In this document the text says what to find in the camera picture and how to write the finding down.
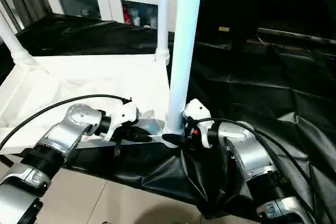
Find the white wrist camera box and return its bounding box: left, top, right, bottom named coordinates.
left=182, top=99, right=215, bottom=149
left=105, top=100, right=140, bottom=141

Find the black table mat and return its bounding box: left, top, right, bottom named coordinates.
left=0, top=14, right=336, bottom=219

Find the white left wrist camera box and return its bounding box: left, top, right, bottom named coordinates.
left=105, top=100, right=140, bottom=141

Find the red bottle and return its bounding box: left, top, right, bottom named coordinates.
left=122, top=6, right=132, bottom=25

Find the white plastic table top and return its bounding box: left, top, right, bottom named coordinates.
left=0, top=52, right=184, bottom=154

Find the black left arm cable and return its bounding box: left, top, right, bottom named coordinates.
left=0, top=95, right=132, bottom=151

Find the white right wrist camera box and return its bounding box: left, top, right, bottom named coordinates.
left=182, top=99, right=215, bottom=149

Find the silver metal rod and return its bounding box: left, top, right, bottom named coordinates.
left=256, top=29, right=336, bottom=45

